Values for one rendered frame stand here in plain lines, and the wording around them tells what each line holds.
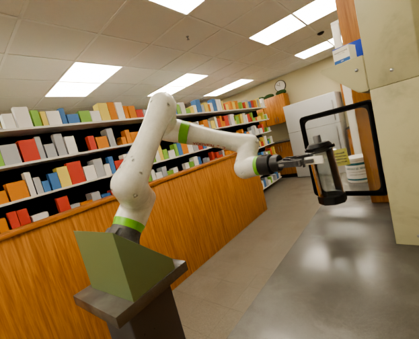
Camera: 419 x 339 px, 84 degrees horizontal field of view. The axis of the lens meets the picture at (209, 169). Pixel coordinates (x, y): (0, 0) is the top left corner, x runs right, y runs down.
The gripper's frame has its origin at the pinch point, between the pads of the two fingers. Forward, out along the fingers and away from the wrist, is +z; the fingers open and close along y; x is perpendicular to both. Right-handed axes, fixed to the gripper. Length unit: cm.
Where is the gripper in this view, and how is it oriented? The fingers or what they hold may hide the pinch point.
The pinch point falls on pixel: (320, 157)
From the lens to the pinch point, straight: 101.1
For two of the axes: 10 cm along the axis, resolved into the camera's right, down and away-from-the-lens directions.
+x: 2.4, 9.6, 1.1
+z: 7.5, -1.1, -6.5
